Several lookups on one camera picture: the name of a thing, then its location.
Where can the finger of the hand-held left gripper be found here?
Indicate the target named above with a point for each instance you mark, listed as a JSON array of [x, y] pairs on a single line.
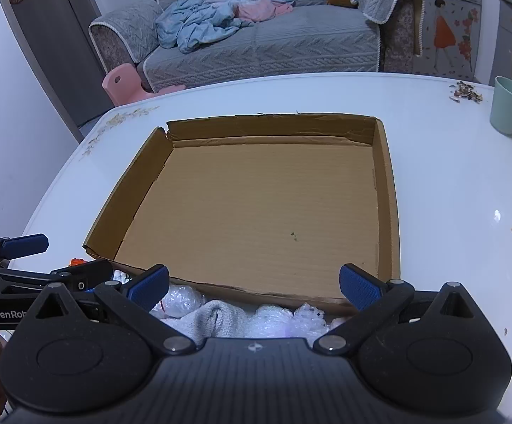
[[26, 245], [88, 274]]

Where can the dark grey door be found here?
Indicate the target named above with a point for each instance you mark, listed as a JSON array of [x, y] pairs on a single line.
[[48, 31]]

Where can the pink plastic stool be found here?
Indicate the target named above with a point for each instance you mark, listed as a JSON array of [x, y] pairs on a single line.
[[123, 81]]

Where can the grey cabinet with shelves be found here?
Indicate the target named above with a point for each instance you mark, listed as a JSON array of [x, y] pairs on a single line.
[[505, 44]]

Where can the decorated refrigerator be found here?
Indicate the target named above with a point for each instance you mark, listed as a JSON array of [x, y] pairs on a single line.
[[454, 53]]

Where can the pale green cup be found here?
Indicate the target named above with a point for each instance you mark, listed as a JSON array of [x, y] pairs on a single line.
[[507, 106]]

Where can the pink cloth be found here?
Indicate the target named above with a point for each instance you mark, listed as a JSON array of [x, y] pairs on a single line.
[[260, 11]]

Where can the shallow cardboard box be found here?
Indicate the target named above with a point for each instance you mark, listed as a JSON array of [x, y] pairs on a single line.
[[256, 207]]

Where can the grey quilted sofa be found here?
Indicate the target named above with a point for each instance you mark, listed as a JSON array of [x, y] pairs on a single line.
[[282, 48]]

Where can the light blue blanket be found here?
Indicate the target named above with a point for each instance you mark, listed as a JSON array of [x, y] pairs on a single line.
[[211, 9]]

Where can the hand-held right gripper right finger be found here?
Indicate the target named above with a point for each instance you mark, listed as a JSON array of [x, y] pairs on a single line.
[[359, 287]]

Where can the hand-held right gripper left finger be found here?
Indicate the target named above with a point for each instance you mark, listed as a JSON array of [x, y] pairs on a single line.
[[150, 282]]

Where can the orange mesh bundle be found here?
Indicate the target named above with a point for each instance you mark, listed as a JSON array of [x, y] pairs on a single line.
[[78, 261]]

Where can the grey sock bundle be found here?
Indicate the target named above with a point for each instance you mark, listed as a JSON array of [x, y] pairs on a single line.
[[211, 318]]

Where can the pile of seed husks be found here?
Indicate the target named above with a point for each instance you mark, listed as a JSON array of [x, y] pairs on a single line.
[[465, 90]]

